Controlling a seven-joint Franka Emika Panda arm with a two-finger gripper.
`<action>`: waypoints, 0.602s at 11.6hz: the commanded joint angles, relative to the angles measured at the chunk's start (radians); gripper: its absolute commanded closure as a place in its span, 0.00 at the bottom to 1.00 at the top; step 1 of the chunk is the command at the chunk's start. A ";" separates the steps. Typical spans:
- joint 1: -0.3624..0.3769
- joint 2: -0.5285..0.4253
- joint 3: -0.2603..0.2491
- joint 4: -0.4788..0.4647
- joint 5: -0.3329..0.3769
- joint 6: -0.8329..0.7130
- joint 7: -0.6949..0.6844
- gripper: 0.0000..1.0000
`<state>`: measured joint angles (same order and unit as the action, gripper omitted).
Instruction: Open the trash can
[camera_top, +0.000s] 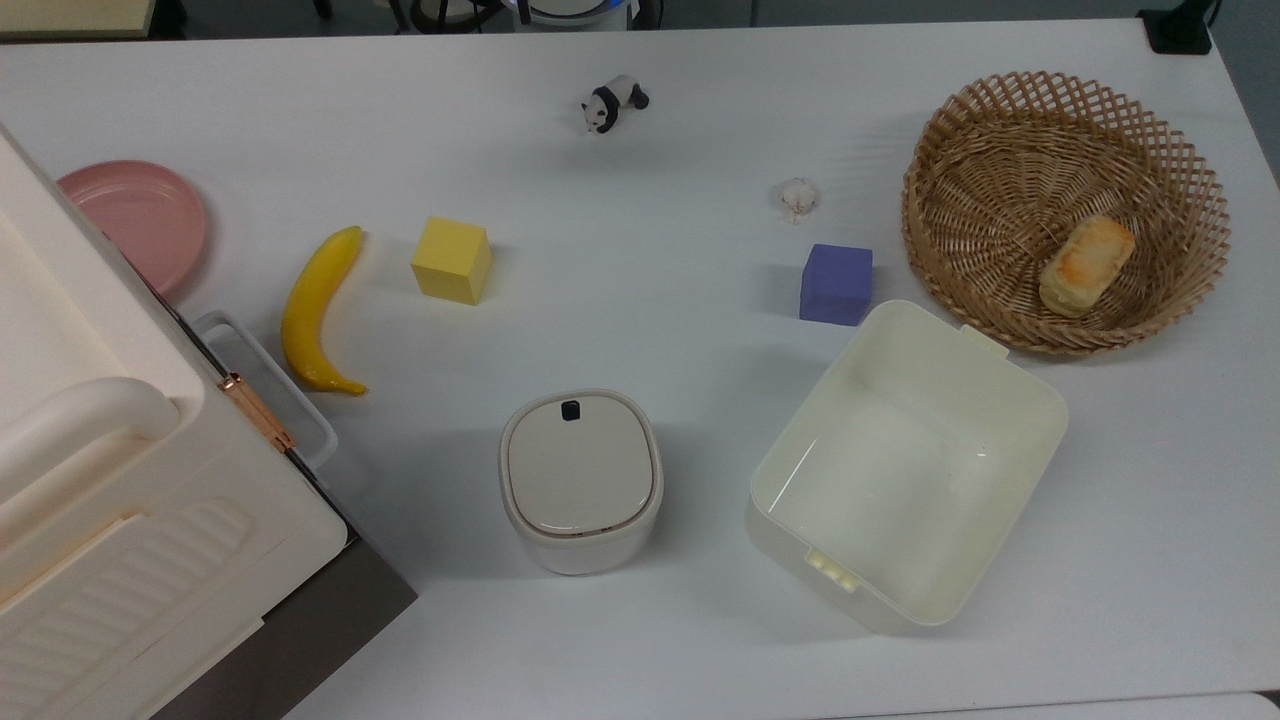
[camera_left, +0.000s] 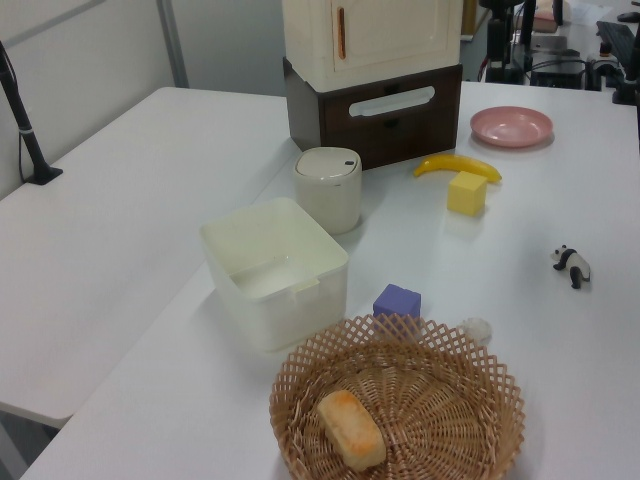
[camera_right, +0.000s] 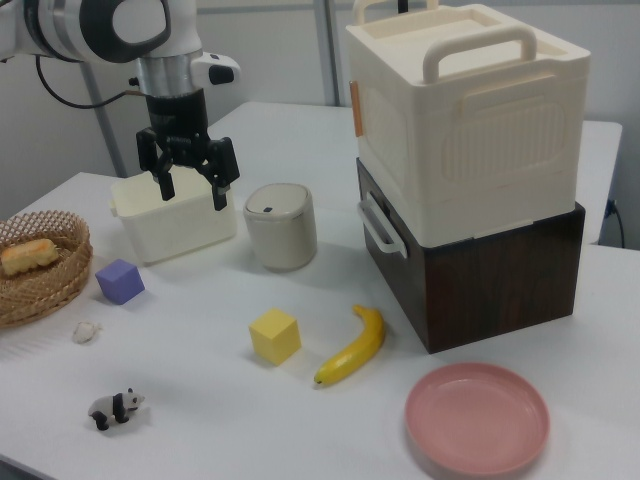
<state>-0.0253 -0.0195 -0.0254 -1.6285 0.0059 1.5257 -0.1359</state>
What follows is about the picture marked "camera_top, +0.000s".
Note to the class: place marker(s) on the cream small trash can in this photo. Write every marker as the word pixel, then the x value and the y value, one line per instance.
pixel 580 475

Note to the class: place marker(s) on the cream open plastic bin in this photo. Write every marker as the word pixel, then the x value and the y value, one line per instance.
pixel 900 480

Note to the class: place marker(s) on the purple foam cube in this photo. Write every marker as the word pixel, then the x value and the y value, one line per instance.
pixel 835 285

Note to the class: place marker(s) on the yellow foam cube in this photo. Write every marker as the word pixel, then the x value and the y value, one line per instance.
pixel 450 260

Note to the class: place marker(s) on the white garlic bulb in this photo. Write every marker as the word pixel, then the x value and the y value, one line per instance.
pixel 798 199

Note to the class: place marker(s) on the black white panda figurine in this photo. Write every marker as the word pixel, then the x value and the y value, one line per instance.
pixel 610 100

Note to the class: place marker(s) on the yellow toy banana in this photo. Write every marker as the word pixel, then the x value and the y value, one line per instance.
pixel 305 310

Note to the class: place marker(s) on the woven wicker basket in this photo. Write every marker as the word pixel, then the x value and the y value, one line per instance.
pixel 980 200

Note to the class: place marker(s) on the copper latch strip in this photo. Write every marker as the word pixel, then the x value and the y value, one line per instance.
pixel 258 412

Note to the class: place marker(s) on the dark brown wooden box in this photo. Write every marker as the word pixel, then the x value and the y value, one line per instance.
pixel 330 620

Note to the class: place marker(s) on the toasted bread piece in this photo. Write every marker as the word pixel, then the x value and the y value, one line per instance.
pixel 1085 265

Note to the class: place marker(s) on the pink round plate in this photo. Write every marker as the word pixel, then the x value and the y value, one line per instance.
pixel 140 215

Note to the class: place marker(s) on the black table clamp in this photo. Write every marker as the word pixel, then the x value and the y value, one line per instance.
pixel 1178 28

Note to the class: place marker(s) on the beige side table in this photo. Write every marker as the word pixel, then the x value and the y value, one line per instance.
pixel 70 15

